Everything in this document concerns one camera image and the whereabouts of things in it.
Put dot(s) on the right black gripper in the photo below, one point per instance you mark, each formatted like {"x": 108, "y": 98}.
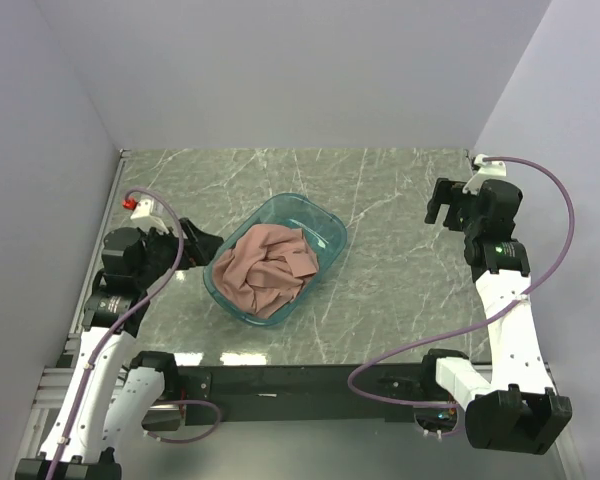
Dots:
{"x": 446, "y": 192}

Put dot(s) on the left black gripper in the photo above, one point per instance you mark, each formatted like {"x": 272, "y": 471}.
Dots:
{"x": 199, "y": 247}

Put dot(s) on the teal transparent plastic bin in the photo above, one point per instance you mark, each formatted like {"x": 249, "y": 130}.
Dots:
{"x": 324, "y": 232}

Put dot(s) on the pink printed t shirt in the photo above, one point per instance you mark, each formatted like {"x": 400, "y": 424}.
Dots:
{"x": 268, "y": 268}

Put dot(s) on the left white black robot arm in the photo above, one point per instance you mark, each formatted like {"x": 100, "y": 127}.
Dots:
{"x": 96, "y": 415}

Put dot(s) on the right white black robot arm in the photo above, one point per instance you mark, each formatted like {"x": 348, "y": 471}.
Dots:
{"x": 517, "y": 409}

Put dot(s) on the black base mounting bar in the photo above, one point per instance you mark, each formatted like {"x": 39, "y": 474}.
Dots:
{"x": 298, "y": 393}

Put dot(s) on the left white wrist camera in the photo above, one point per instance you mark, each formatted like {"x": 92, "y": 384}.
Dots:
{"x": 146, "y": 214}

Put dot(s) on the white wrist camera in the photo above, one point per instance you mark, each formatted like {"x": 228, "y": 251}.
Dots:
{"x": 484, "y": 168}
{"x": 146, "y": 214}

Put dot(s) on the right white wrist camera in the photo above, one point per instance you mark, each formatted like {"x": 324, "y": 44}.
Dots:
{"x": 484, "y": 168}

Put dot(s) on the aluminium extrusion rail frame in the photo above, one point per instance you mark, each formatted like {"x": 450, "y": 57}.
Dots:
{"x": 55, "y": 379}

